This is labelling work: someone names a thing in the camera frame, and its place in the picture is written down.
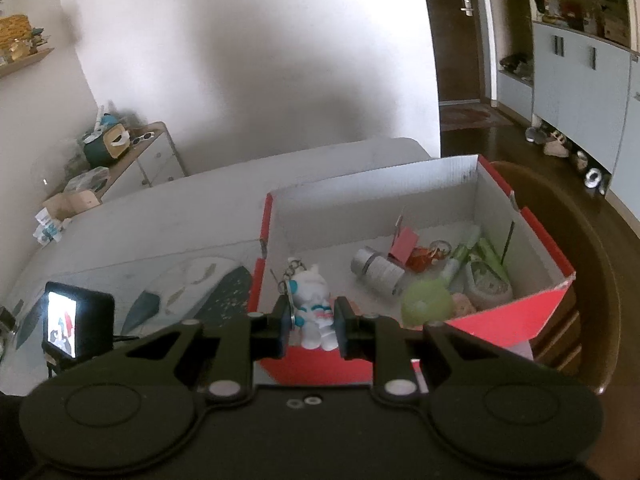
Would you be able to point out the green ball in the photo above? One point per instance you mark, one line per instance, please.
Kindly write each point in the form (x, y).
(427, 302)

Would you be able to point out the teal tissue box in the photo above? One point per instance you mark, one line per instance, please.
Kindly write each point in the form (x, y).
(102, 152)

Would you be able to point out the white wall cabinet unit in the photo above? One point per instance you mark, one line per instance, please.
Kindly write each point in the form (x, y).
(575, 85)

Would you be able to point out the brown door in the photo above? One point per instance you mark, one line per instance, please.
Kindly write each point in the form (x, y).
(455, 60)

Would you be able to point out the beige cardboard box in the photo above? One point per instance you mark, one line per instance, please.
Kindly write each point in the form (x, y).
(75, 202)

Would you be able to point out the yellow shelf ornament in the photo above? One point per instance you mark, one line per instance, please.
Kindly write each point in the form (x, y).
(15, 30)

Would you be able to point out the red cardboard box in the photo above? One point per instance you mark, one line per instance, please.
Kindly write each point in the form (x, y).
(350, 210)

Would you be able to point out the dark shoe pair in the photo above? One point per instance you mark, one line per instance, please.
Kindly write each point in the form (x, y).
(516, 67)

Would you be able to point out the round patterned glass placemat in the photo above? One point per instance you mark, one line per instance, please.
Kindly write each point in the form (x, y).
(225, 290)

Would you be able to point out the patterned door rug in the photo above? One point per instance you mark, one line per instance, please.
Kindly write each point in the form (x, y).
(475, 116)

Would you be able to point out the red paper piece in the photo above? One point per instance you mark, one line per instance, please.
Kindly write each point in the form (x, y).
(404, 245)

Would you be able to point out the white sunglasses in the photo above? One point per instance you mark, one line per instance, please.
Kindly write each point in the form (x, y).
(142, 137)

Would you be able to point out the wooden wall shelf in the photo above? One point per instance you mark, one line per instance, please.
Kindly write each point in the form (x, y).
(27, 62)

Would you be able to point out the black and white sneaker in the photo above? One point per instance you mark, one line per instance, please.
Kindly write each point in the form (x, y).
(594, 176)

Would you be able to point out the white bottle with silver cap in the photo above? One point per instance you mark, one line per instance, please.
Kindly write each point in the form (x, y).
(380, 270)

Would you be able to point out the small orange toy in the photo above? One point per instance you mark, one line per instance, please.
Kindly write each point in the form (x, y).
(420, 259)

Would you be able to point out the clear plastic bag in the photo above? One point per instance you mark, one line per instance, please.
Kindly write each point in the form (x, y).
(87, 179)

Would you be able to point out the white sideboard with wooden top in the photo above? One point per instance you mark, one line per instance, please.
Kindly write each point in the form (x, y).
(150, 165)

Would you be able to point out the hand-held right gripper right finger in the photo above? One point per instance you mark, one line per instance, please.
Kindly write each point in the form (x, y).
(345, 332)

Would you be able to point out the white and green tube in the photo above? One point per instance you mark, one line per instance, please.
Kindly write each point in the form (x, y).
(457, 260)

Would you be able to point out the beige shoe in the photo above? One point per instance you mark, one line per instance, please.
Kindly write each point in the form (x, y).
(556, 146)

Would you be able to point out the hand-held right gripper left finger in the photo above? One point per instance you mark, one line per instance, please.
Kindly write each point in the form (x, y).
(280, 330)

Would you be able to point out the white and teal packet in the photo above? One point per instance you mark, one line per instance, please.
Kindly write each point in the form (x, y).
(50, 230)

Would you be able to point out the wooden chair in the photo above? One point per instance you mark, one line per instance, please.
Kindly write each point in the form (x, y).
(590, 270)

